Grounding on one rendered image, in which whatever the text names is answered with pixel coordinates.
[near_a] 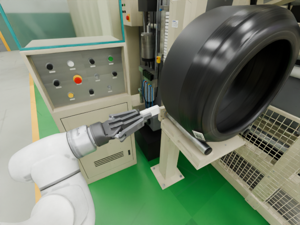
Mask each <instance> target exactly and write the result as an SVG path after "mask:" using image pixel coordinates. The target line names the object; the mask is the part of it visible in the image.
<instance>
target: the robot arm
mask: <svg viewBox="0 0 300 225"><path fill-rule="evenodd" d="M159 113H160V111H159V106H158V105H156V106H153V107H151V108H148V109H145V110H142V111H139V109H137V111H136V110H135V109H133V110H129V111H126V112H121V113H117V114H109V119H108V120H106V121H105V122H104V123H101V122H100V121H99V122H97V123H94V124H92V125H90V126H89V127H88V126H87V125H83V126H80V127H78V128H75V129H72V130H69V131H67V132H64V133H57V134H53V135H50V136H48V137H45V138H42V139H40V140H38V141H36V142H34V143H32V144H30V145H28V146H26V147H24V148H22V149H21V150H19V151H18V152H16V153H15V154H14V155H13V156H12V157H11V158H10V160H9V163H8V172H9V175H10V177H11V178H12V179H13V180H15V181H17V182H21V183H31V182H35V183H36V184H37V186H38V187H39V190H40V193H41V196H42V197H41V198H40V199H39V201H38V202H37V203H36V204H35V206H34V208H33V210H32V212H31V216H30V218H29V219H28V220H26V221H23V222H18V223H7V222H0V225H95V219H96V214H95V206H94V202H93V199H92V195H91V192H90V190H89V187H88V185H87V182H86V180H85V178H84V177H83V175H82V173H81V171H80V168H79V162H78V159H79V158H82V157H84V156H86V155H88V154H90V153H93V152H95V151H96V150H97V146H98V147H100V146H103V145H105V144H107V143H108V142H109V140H114V139H118V140H120V142H123V141H124V140H125V139H126V138H127V137H128V136H130V135H131V134H133V133H134V132H136V131H137V130H139V129H140V128H141V127H143V126H144V120H147V119H149V118H151V117H152V116H154V115H156V114H159Z"/></svg>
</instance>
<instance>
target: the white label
mask: <svg viewBox="0 0 300 225"><path fill-rule="evenodd" d="M192 132H193V133H194V135H195V137H196V138H198V139H201V140H204V141H205V139H204V137H203V134H202V133H199V132H196V131H192Z"/></svg>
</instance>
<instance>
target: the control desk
mask: <svg viewBox="0 0 300 225"><path fill-rule="evenodd" d="M20 54H21V56H22V58H23V60H24V62H25V64H26V66H27V68H28V70H29V72H30V74H31V76H32V78H33V80H34V82H35V84H36V86H37V88H38V90H39V92H40V94H41V96H42V98H43V100H44V102H45V104H46V105H47V107H48V110H49V112H50V113H51V115H52V117H53V119H54V121H55V123H56V125H57V127H58V129H59V131H60V133H64V132H67V131H69V130H72V129H75V128H78V127H80V126H83V125H87V126H88V127H89V126H90V125H92V124H94V123H97V122H99V121H100V122H101V123H104V122H105V121H106V120H108V119H109V114H117V113H121V112H126V111H129V110H132V104H131V93H130V83H129V69H128V58H127V48H126V43H125V42H120V43H109V44H98V45H87V46H72V47H61V48H50V49H39V50H24V51H20ZM78 162H79V168H80V171H81V173H82V175H83V177H84V178H85V180H86V182H87V185H88V184H90V183H93V182H95V181H98V180H100V179H102V178H104V177H106V176H109V175H111V174H114V173H116V172H118V171H121V170H123V169H125V168H128V167H130V166H132V165H134V164H137V159H136V149H135V138H134V133H133V134H131V135H130V136H128V137H127V138H126V139H125V140H124V141H123V142H120V140H118V139H114V140H109V142H108V143H107V144H105V145H103V146H100V147H98V146H97V150H96V151H95V152H93V153H90V154H88V155H86V156H84V157H82V158H79V159H78Z"/></svg>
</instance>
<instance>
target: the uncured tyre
mask: <svg viewBox="0 0 300 225"><path fill-rule="evenodd" d="M299 51H300V27H299V25H298V23H297V21H296V19H295V17H294V15H293V13H292V12H291V11H290V10H288V9H287V8H283V7H280V6H277V5H274V4H258V5H234V6H221V7H217V8H214V9H211V10H209V11H207V12H205V13H203V14H201V15H199V16H198V17H197V18H195V19H194V20H193V21H191V22H190V23H189V24H188V25H187V26H186V27H185V28H184V29H183V30H182V32H181V33H180V34H179V35H178V37H177V38H176V40H175V41H174V43H173V44H172V46H171V48H170V50H169V52H168V54H167V56H166V59H165V62H164V65H163V67H162V73H161V78H160V95H161V99H162V102H163V105H164V107H165V109H166V111H167V112H168V114H169V115H170V116H171V117H172V118H173V119H174V120H176V121H177V122H178V123H179V124H180V125H181V126H182V127H183V128H184V129H185V130H186V131H187V132H188V133H189V134H190V135H191V136H193V137H194V138H196V137H195V135H194V133H193V132H192V131H196V132H199V133H202V134H203V137H204V139H205V141H204V140H201V139H198V138H196V139H198V140H200V141H202V142H222V141H226V140H228V139H231V138H233V137H235V136H236V135H238V134H239V133H241V132H242V131H244V130H245V129H246V128H248V127H249V126H250V125H251V124H252V123H253V122H254V121H256V120H257V119H258V118H259V117H260V116H261V115H262V113H263V112H264V111H265V110H266V109H267V108H268V107H269V105H270V104H271V103H272V102H273V100H274V99H275V98H276V96H277V95H278V93H279V92H280V91H281V89H282V88H283V86H284V84H285V83H286V81H287V79H288V77H289V75H290V74H291V72H292V69H293V67H294V65H295V63H296V60H297V58H298V55H299Z"/></svg>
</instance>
